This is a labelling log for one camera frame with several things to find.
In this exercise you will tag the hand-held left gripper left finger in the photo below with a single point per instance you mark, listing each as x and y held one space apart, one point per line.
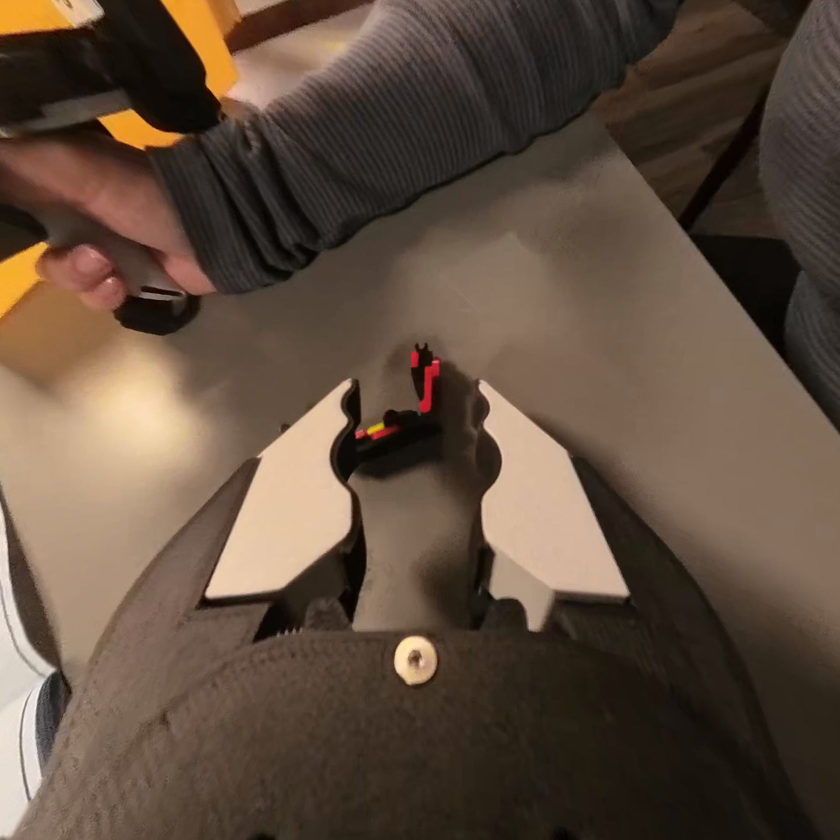
282 518

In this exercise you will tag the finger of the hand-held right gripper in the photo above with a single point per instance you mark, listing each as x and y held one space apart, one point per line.
65 115

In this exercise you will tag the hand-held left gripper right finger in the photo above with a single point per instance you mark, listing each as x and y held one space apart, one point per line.
551 525

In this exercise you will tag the yellow plastic bin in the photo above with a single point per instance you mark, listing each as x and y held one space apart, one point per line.
210 26

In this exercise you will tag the black red lego assembly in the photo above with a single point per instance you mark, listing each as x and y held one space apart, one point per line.
400 443

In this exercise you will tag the person's right forearm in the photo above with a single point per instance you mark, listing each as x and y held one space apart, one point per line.
394 118

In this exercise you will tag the person's right hand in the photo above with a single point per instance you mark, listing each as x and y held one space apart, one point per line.
98 184

